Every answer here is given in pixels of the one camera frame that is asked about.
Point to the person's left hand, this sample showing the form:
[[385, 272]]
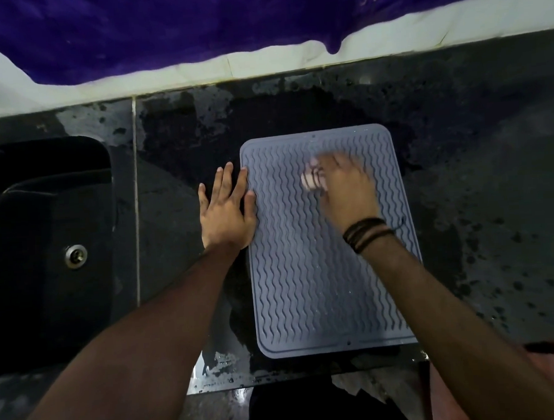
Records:
[[226, 219]]

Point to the person's right hand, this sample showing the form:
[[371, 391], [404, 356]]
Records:
[[350, 194]]

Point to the checkered pink cleaning cloth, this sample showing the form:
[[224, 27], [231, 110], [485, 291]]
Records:
[[311, 180]]

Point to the grey ribbed silicone mat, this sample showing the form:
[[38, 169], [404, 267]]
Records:
[[308, 284]]

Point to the person's right forearm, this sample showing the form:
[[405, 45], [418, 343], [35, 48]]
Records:
[[464, 341]]

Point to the person's left forearm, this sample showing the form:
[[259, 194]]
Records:
[[136, 354]]

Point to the person's black trousers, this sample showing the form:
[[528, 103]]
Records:
[[306, 410]]

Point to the black thread wristband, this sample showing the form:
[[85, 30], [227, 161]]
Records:
[[364, 235]]

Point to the metal sink drain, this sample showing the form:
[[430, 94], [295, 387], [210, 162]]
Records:
[[76, 256]]

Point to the black sink basin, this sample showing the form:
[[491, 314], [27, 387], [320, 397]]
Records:
[[39, 275]]

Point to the purple hanging cloth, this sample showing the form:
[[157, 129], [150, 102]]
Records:
[[156, 28]]

